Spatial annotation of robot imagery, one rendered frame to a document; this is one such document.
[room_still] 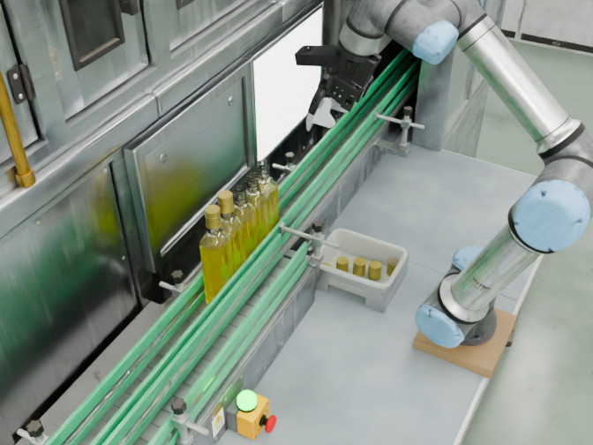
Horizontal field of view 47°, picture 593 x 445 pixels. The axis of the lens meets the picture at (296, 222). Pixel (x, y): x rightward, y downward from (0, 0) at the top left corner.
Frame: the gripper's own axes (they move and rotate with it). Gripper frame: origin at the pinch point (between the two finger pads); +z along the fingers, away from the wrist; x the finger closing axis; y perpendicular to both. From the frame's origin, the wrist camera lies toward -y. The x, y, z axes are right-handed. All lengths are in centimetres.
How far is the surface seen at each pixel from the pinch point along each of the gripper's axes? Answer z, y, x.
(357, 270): 49, 24, 17
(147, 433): 46, 8, -56
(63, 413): 52, -9, -60
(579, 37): 109, 57, 365
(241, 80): 16.0, -25.1, 17.3
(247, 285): 42.4, 5.0, -14.1
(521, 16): 117, 16, 367
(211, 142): 25.0, -21.6, 2.3
